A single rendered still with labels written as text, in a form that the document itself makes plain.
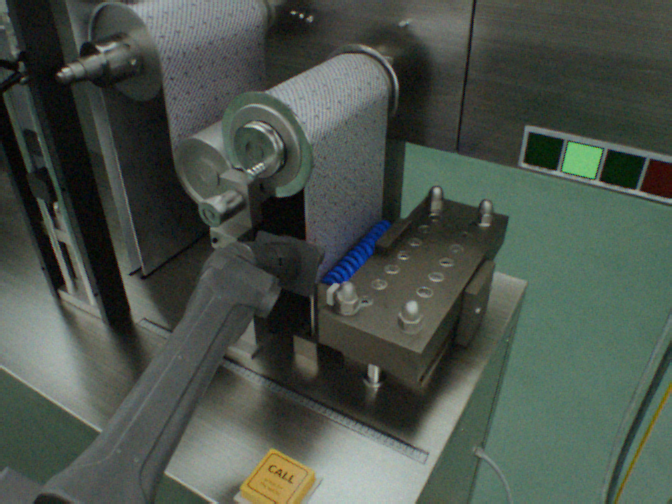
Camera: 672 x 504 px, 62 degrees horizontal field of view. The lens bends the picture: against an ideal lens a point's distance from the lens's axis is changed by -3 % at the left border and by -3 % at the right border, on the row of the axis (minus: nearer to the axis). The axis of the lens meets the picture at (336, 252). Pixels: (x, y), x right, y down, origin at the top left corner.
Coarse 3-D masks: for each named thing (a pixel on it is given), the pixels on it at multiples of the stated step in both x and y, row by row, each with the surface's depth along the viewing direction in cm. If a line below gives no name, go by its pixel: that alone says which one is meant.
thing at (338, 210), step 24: (384, 144) 94; (360, 168) 88; (312, 192) 77; (336, 192) 84; (360, 192) 91; (312, 216) 79; (336, 216) 86; (360, 216) 94; (312, 240) 81; (336, 240) 88; (360, 240) 97; (336, 264) 91
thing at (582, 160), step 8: (568, 144) 86; (576, 144) 86; (568, 152) 87; (576, 152) 86; (584, 152) 86; (592, 152) 85; (600, 152) 84; (568, 160) 88; (576, 160) 87; (584, 160) 86; (592, 160) 86; (568, 168) 88; (576, 168) 88; (584, 168) 87; (592, 168) 86; (592, 176) 87
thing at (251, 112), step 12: (240, 108) 73; (252, 108) 72; (264, 108) 71; (240, 120) 74; (264, 120) 72; (276, 120) 71; (288, 132) 71; (288, 144) 72; (288, 156) 73; (300, 156) 73; (288, 168) 74; (264, 180) 78; (276, 180) 77; (288, 180) 75
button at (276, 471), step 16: (272, 448) 75; (272, 464) 73; (288, 464) 73; (256, 480) 71; (272, 480) 71; (288, 480) 71; (304, 480) 71; (256, 496) 69; (272, 496) 69; (288, 496) 69
